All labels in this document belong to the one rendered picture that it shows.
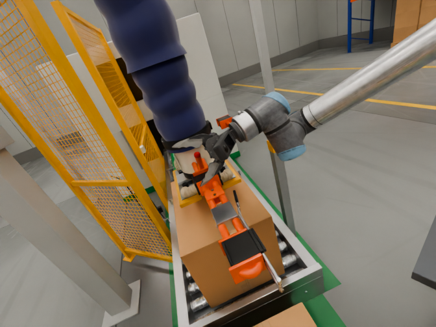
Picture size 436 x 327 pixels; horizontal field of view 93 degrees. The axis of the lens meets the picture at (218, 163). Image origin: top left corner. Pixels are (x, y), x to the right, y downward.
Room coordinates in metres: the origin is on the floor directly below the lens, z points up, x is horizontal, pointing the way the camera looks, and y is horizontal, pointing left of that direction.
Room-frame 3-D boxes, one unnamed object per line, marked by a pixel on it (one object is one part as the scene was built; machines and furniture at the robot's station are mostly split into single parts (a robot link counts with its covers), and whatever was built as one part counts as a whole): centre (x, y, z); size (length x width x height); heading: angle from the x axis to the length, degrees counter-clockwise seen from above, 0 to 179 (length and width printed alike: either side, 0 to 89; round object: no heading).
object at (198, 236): (0.89, 0.10, 0.75); 0.60 x 0.40 x 0.40; 6
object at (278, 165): (1.15, -0.38, 0.50); 0.07 x 0.07 x 1.00; 6
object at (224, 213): (0.45, 0.03, 1.18); 0.07 x 0.07 x 0.04; 8
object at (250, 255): (0.31, 0.02, 1.18); 0.08 x 0.07 x 0.05; 8
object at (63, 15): (2.24, 0.67, 1.05); 1.17 x 0.10 x 2.10; 6
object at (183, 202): (0.90, 0.19, 1.08); 0.34 x 0.10 x 0.05; 8
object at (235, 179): (0.92, 0.00, 1.08); 0.34 x 0.10 x 0.05; 8
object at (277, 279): (0.37, -0.03, 1.18); 0.31 x 0.03 x 0.05; 8
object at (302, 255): (1.72, -0.14, 0.50); 2.31 x 0.05 x 0.19; 6
